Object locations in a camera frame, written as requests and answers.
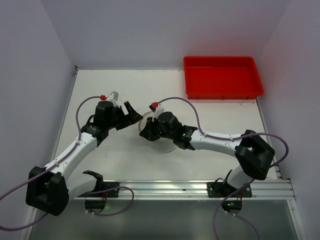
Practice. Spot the red plastic tray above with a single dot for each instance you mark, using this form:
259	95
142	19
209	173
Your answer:
221	78

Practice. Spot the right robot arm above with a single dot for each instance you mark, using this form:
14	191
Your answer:
253	153

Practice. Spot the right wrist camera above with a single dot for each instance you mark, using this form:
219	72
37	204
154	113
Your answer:
156	109

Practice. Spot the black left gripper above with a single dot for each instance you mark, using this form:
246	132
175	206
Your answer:
122	116

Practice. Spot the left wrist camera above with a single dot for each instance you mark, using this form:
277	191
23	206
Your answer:
113	98

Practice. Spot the aluminium mounting rail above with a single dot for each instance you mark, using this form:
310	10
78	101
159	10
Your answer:
185	190

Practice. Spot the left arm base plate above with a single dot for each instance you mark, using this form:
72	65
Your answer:
96	200

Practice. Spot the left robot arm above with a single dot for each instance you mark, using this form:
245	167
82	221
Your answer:
50	188

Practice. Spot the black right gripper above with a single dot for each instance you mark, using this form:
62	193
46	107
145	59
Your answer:
152	128

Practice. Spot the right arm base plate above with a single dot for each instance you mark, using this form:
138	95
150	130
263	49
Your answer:
220	189

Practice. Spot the white mesh laundry bag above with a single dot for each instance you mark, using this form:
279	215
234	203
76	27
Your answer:
161	145

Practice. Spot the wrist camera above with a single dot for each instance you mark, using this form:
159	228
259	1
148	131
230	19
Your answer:
113	98
156	109

